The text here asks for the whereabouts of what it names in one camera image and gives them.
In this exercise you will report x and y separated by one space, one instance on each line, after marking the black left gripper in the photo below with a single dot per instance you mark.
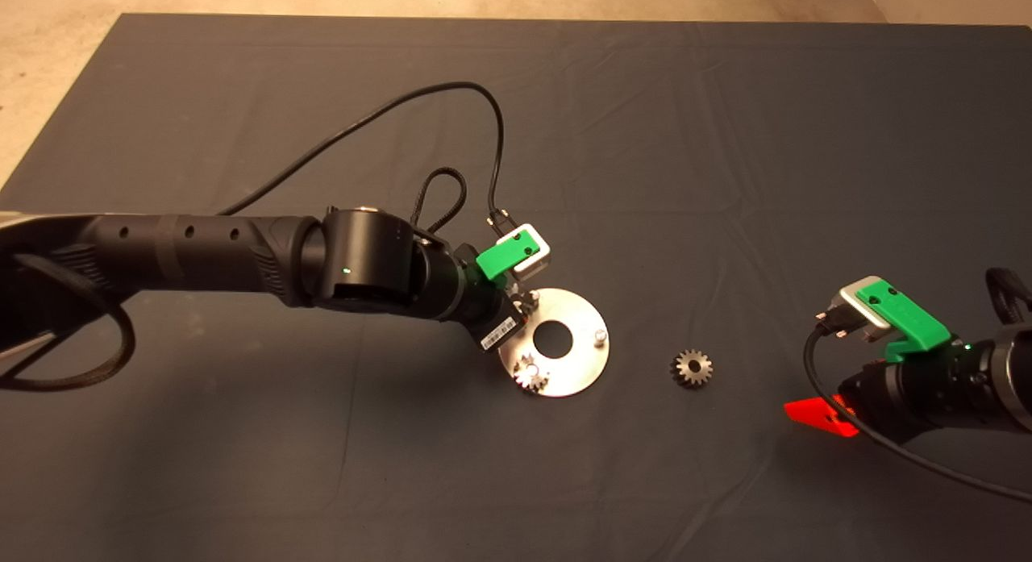
488 312

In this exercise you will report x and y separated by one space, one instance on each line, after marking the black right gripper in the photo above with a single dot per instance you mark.
916 393

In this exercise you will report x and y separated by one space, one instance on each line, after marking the small steel planetary gear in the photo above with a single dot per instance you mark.
528 301
542 382
701 376

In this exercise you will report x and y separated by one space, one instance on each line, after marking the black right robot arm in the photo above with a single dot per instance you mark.
1014 376

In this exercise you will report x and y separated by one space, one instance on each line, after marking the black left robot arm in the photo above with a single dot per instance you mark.
201 251

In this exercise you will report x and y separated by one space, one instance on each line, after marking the round metal carrier plate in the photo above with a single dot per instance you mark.
584 368

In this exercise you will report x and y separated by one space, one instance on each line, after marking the dark grey table cloth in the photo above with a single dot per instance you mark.
564 143

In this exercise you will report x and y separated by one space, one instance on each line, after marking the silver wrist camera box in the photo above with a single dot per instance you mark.
540 260
877 330

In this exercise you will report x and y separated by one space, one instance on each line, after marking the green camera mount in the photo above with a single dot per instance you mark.
909 320
500 260

